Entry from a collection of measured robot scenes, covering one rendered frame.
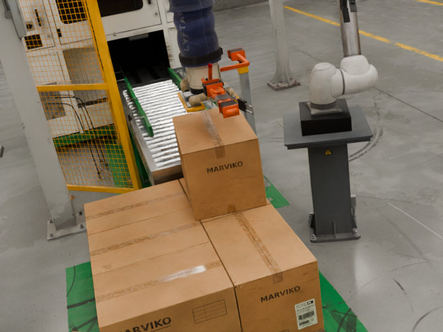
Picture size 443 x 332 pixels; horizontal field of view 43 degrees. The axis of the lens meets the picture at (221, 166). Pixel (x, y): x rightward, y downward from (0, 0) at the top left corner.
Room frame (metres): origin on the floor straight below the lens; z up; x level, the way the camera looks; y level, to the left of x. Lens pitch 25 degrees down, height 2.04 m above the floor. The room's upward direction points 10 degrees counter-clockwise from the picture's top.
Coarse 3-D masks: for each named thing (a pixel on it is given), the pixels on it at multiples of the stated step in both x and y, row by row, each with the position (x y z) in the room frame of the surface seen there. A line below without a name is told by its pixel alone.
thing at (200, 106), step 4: (180, 92) 3.04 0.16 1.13; (180, 96) 2.98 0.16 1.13; (180, 100) 2.95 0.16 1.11; (184, 100) 2.89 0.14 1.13; (188, 100) 2.87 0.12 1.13; (184, 104) 2.83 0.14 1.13; (188, 104) 2.80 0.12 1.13; (196, 104) 2.78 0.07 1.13; (200, 104) 2.77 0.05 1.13; (188, 108) 2.76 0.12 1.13; (192, 108) 2.75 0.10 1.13; (196, 108) 2.74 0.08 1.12; (200, 108) 2.75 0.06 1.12; (204, 108) 2.75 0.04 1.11; (188, 112) 2.74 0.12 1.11
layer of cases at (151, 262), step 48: (144, 192) 3.05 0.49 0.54; (96, 240) 2.58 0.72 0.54; (144, 240) 2.49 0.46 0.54; (192, 240) 2.41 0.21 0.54; (240, 240) 2.34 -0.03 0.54; (288, 240) 2.27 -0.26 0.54; (96, 288) 2.15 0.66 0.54; (144, 288) 2.09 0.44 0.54; (192, 288) 2.03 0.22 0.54; (240, 288) 2.00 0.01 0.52; (288, 288) 2.04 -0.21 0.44
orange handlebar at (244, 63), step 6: (240, 60) 3.13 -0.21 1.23; (246, 60) 3.05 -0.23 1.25; (228, 66) 2.99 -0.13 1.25; (234, 66) 2.98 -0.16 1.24; (240, 66) 2.99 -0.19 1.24; (246, 66) 3.00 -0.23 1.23; (210, 90) 2.61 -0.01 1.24; (216, 90) 2.58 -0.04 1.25; (222, 90) 2.56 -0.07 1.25; (228, 114) 2.28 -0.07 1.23
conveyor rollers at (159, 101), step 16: (128, 96) 5.19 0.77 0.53; (144, 96) 5.05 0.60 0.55; (160, 96) 4.98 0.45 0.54; (176, 96) 4.92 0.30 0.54; (144, 112) 4.59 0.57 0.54; (160, 112) 4.53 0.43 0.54; (176, 112) 4.46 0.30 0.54; (192, 112) 4.40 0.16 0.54; (144, 128) 4.22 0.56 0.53; (160, 128) 4.16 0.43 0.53; (160, 144) 3.80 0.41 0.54; (176, 144) 3.73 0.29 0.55; (160, 160) 3.52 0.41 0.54; (176, 160) 3.46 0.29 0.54
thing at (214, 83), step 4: (208, 80) 2.71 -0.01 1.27; (212, 80) 2.71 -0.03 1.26; (216, 80) 2.72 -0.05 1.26; (220, 80) 2.69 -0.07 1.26; (204, 84) 2.70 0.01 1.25; (208, 84) 2.69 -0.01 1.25; (212, 84) 2.64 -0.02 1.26; (216, 84) 2.64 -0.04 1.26; (220, 84) 2.64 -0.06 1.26; (204, 88) 2.64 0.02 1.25; (208, 88) 2.63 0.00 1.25; (212, 88) 2.64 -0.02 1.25; (216, 88) 2.64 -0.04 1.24; (204, 92) 2.66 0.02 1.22; (208, 92) 2.63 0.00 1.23; (208, 96) 2.63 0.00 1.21
